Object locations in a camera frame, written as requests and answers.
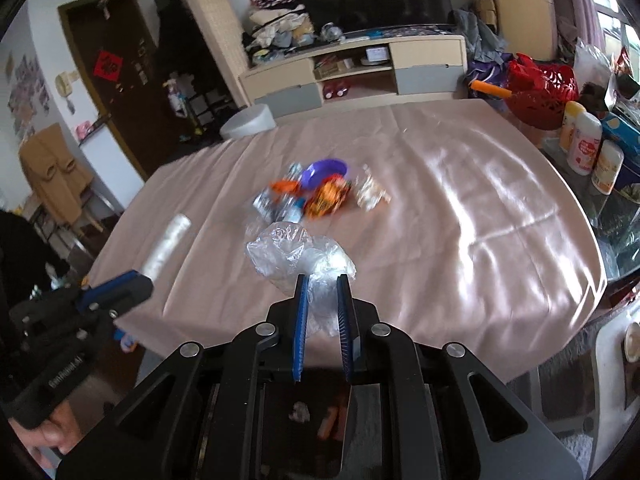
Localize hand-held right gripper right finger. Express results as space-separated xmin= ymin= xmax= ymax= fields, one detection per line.
xmin=336 ymin=274 xmax=586 ymax=480

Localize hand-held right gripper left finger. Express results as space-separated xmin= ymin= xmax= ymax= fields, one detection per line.
xmin=57 ymin=274 xmax=311 ymax=480

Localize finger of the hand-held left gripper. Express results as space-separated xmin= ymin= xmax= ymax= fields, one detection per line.
xmin=75 ymin=270 xmax=154 ymax=318

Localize clear plastic bag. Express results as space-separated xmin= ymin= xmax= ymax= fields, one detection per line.
xmin=245 ymin=222 xmax=357 ymax=338

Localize roll of clear plastic bags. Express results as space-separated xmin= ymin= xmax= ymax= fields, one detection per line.
xmin=140 ymin=214 xmax=192 ymax=281

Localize long orange packet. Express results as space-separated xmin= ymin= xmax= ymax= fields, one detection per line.
xmin=319 ymin=406 xmax=342 ymax=439

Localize blue white wrapper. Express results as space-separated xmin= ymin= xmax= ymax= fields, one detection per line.
xmin=280 ymin=195 xmax=307 ymax=223

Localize silver foil wrapper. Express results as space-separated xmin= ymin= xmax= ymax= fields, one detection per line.
xmin=252 ymin=192 xmax=281 ymax=221

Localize large orange snack wrapper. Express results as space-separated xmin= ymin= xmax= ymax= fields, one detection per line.
xmin=306 ymin=180 xmax=353 ymax=218

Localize beige white wrapper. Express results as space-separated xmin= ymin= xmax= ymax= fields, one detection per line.
xmin=356 ymin=166 xmax=392 ymax=211

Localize purple plastic bowl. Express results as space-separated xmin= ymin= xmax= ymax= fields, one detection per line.
xmin=301 ymin=158 xmax=349 ymax=192

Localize person's left hand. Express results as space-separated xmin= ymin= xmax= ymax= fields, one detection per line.
xmin=10 ymin=400 xmax=68 ymax=467

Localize black jacket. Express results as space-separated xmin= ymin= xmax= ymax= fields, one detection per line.
xmin=0 ymin=210 xmax=68 ymax=301

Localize brown fleece coat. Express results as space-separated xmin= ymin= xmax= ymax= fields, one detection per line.
xmin=20 ymin=122 xmax=93 ymax=226

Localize pink satin tablecloth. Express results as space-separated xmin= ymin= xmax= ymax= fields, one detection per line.
xmin=85 ymin=97 xmax=608 ymax=383

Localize dark brown door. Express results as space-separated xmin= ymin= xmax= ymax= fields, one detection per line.
xmin=57 ymin=0 xmax=171 ymax=181

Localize white round stool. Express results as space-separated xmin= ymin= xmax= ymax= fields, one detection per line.
xmin=220 ymin=104 xmax=277 ymax=140

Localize red diamond door decoration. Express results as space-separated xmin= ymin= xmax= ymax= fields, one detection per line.
xmin=94 ymin=50 xmax=123 ymax=78

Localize black coats on rack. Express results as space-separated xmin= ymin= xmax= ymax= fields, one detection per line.
xmin=152 ymin=0 xmax=201 ymax=96

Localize beige grey television cabinet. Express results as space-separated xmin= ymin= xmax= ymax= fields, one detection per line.
xmin=239 ymin=34 xmax=468 ymax=108

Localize orange foam stick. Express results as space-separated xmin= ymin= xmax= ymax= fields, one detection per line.
xmin=470 ymin=80 xmax=513 ymax=100

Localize white side tray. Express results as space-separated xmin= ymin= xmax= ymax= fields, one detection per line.
xmin=592 ymin=310 xmax=640 ymax=436

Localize beige folding screen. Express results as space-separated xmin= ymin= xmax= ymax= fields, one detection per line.
xmin=180 ymin=0 xmax=249 ymax=106

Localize purple cloth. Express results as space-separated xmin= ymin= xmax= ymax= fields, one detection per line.
xmin=465 ymin=52 xmax=511 ymax=86

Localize pile of clothes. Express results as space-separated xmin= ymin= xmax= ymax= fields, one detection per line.
xmin=242 ymin=0 xmax=318 ymax=63

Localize white bottle red label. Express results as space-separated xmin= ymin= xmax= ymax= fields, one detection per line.
xmin=567 ymin=111 xmax=603 ymax=176

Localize white bottle yellow lid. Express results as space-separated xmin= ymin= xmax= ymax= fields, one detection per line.
xmin=559 ymin=101 xmax=587 ymax=153

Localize red plastic basket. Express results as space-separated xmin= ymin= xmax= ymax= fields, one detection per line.
xmin=505 ymin=53 xmax=581 ymax=131

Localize white bottle pale label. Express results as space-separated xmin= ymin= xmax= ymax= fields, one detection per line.
xmin=591 ymin=139 xmax=625 ymax=196

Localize grey cloth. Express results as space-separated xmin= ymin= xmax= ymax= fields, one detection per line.
xmin=452 ymin=9 xmax=511 ymax=66

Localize blue box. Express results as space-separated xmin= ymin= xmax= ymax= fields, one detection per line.
xmin=600 ymin=112 xmax=640 ymax=161

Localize stack of cardboard boxes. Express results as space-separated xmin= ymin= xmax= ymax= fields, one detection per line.
xmin=470 ymin=0 xmax=498 ymax=33

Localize beige standing air conditioner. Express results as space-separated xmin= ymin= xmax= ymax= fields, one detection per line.
xmin=487 ymin=0 xmax=558 ymax=61

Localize pink curtain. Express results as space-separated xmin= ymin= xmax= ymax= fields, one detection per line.
xmin=557 ymin=0 xmax=601 ymax=51

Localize window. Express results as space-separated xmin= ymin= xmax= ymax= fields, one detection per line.
xmin=585 ymin=0 xmax=640 ymax=51

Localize metal frame chair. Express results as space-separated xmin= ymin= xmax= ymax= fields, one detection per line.
xmin=30 ymin=185 xmax=123 ymax=241

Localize wall photo collage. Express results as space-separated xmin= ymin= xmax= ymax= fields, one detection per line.
xmin=5 ymin=52 xmax=51 ymax=136

